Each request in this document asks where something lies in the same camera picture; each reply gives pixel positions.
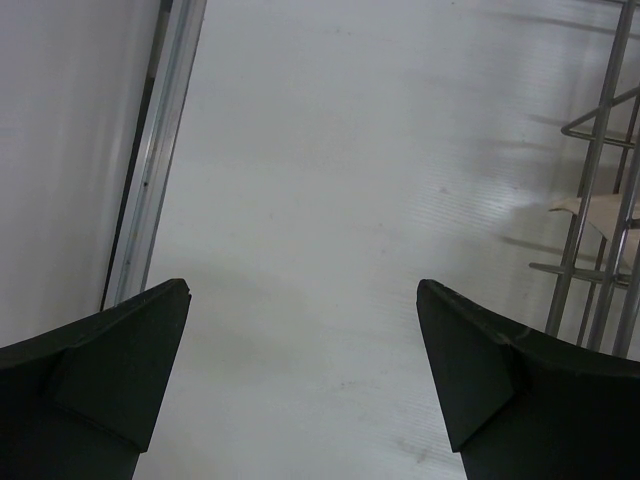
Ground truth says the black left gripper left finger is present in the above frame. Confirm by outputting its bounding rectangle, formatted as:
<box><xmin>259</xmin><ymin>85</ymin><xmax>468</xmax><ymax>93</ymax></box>
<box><xmin>1</xmin><ymin>279</ymin><xmax>191</xmax><ymax>479</ymax></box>

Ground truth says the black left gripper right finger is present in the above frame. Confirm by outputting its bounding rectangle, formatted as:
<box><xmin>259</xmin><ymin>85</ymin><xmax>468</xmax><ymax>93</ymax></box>
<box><xmin>416</xmin><ymin>280</ymin><xmax>639</xmax><ymax>479</ymax></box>

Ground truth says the yellow square woven plate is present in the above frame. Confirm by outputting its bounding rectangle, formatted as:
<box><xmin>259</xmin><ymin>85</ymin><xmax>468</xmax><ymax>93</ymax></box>
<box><xmin>549</xmin><ymin>194</ymin><xmax>622</xmax><ymax>240</ymax></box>

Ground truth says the grey wire dish rack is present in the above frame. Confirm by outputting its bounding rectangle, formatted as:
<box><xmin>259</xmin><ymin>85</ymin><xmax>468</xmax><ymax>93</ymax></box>
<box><xmin>531</xmin><ymin>1</ymin><xmax>639</xmax><ymax>357</ymax></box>

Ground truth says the aluminium left side rail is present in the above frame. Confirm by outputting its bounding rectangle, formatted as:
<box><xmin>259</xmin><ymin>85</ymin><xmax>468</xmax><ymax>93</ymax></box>
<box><xmin>100</xmin><ymin>1</ymin><xmax>207</xmax><ymax>309</ymax></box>

